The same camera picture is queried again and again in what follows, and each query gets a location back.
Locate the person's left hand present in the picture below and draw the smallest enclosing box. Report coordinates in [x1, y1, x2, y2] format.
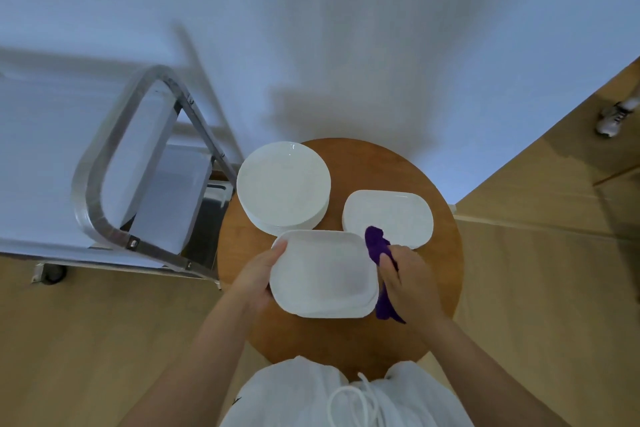
[232, 240, 289, 315]

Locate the person's right hand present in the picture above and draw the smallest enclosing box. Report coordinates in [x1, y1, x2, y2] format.
[377, 244, 443, 325]

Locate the purple cleaning cloth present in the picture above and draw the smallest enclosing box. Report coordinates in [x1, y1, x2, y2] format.
[364, 226, 407, 326]

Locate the white oblong serving plate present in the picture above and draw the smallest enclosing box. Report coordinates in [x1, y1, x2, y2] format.
[269, 229, 380, 320]

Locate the stack of white rectangular plates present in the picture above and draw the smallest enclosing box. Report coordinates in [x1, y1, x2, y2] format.
[341, 189, 435, 250]

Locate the stack of white round plates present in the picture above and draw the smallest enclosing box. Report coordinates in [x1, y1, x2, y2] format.
[235, 141, 332, 238]

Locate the steel three-tier cart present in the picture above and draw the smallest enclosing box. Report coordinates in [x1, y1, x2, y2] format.
[0, 65, 239, 288]

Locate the person's left forearm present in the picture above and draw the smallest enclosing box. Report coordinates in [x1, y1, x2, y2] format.
[117, 291, 266, 427]

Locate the person's right forearm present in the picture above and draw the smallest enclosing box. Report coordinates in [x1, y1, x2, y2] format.
[415, 314, 571, 427]

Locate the person's white garment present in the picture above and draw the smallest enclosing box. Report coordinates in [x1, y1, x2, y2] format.
[219, 355, 476, 427]

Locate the round wooden side table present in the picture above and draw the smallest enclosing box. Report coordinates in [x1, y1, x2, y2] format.
[217, 137, 465, 382]

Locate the white drawstring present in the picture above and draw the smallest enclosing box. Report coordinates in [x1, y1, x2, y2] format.
[327, 372, 386, 427]

